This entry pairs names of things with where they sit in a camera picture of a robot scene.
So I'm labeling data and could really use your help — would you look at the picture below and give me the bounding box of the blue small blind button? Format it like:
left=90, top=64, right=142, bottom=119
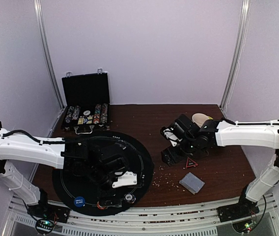
left=73, top=196, right=85, bottom=207

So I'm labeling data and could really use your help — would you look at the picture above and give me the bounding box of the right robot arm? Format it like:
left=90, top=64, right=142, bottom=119
left=160, top=114, right=279, bottom=217

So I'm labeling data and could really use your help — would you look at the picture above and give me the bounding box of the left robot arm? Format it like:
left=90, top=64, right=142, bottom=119
left=0, top=122, right=154, bottom=218

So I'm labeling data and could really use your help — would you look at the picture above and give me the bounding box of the black white poker chip stack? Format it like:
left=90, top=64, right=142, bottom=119
left=124, top=193, right=136, bottom=204

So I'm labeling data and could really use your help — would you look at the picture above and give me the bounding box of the red triangle all-in marker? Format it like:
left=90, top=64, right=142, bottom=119
left=185, top=157, right=198, bottom=169

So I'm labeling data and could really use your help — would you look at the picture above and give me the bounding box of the white floral ceramic mug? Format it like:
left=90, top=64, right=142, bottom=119
left=192, top=113, right=211, bottom=127

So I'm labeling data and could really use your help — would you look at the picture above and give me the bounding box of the grey ridged card holder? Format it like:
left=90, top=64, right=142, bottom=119
left=179, top=173, right=205, bottom=194

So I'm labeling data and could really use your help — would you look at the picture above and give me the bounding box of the black round poker mat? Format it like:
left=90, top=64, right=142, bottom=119
left=52, top=131, right=154, bottom=216

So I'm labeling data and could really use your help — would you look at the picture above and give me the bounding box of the white dealer button in case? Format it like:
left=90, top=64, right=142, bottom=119
left=83, top=110, right=91, bottom=116

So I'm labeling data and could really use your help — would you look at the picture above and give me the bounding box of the black poker chip case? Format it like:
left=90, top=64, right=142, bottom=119
left=61, top=72, right=110, bottom=134

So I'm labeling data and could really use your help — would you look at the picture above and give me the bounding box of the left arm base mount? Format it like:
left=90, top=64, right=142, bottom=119
left=27, top=203, right=70, bottom=223

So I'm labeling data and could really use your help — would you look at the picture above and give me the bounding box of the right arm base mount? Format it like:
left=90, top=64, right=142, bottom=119
left=217, top=203, right=260, bottom=222

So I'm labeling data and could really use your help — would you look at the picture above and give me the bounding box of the right aluminium frame post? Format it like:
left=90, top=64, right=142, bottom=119
left=220, top=0, right=251, bottom=114

